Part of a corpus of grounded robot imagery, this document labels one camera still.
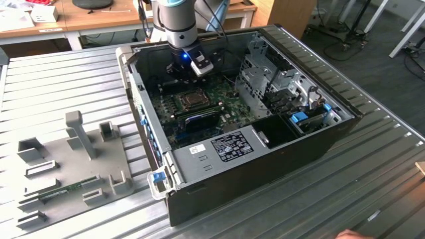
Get metal socket cover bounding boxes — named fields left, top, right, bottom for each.
left=179, top=88, right=211, bottom=113

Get CPU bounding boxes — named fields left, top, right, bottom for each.
left=186, top=92, right=204, bottom=107

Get CPU socket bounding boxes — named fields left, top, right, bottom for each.
left=178, top=87, right=216, bottom=113

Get green RAM stick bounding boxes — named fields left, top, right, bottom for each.
left=175, top=106, right=223, bottom=120
left=35, top=177, right=100, bottom=203

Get metal drive cage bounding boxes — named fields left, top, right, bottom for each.
left=236, top=33, right=322, bottom=118

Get green motherboard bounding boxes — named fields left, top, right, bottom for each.
left=148, top=73, right=259, bottom=150

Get black graphics card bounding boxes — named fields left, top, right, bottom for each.
left=184, top=112, right=220, bottom=133

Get wooden desk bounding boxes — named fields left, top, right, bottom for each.
left=0, top=0, right=259, bottom=52

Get black round pad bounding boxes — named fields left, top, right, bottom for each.
left=73, top=0, right=115, bottom=10

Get wooden cabinet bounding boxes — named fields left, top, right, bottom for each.
left=252, top=0, right=318, bottom=40

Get grey power supply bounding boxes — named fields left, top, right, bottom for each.
left=170, top=124, right=272, bottom=191

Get hard disk in blue carrier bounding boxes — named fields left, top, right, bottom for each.
left=288, top=112, right=330, bottom=135

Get white cardboard box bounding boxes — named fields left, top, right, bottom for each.
left=30, top=5, right=61, bottom=23

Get blue case latch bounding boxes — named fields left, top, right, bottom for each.
left=151, top=171, right=167, bottom=185

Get grey parts rack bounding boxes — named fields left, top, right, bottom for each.
left=15, top=111, right=136, bottom=231

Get black PC case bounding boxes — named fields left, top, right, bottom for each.
left=115, top=23, right=366, bottom=227

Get black wheeled stand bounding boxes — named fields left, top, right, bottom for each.
left=339, top=0, right=372, bottom=49

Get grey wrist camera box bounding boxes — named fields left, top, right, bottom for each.
left=190, top=51, right=215, bottom=77

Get black cable orange plug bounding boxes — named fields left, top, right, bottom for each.
left=135, top=0, right=156, bottom=43

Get grey ribbon wire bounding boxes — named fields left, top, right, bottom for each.
left=232, top=73, right=243, bottom=100

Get grey wire red plugs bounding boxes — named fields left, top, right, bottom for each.
left=307, top=86, right=328, bottom=110

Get white desk frame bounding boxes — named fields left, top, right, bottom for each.
left=364, top=0, right=391, bottom=33
left=388, top=14, right=425, bottom=58

